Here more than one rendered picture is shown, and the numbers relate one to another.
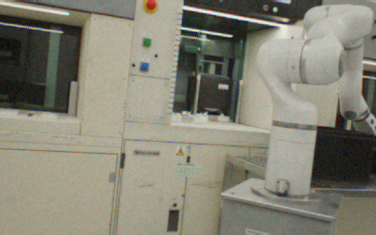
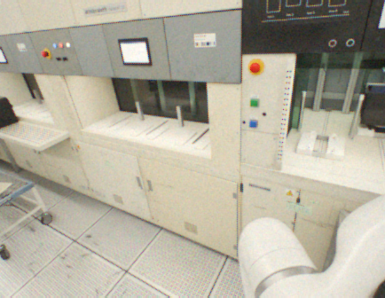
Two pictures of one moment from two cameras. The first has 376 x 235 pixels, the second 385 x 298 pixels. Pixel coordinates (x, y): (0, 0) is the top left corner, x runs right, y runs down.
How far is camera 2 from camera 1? 1.06 m
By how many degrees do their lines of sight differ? 57
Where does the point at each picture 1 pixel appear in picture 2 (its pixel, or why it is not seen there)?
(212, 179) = (323, 221)
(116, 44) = (227, 105)
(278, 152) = not seen: outside the picture
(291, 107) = not seen: outside the picture
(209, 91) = (380, 109)
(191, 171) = (301, 209)
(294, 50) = (253, 276)
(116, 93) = (231, 143)
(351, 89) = not seen: outside the picture
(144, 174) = (258, 200)
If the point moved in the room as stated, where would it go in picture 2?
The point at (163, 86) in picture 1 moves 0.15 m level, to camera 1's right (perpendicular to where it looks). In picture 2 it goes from (272, 139) to (305, 151)
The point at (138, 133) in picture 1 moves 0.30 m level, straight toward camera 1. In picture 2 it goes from (251, 173) to (216, 206)
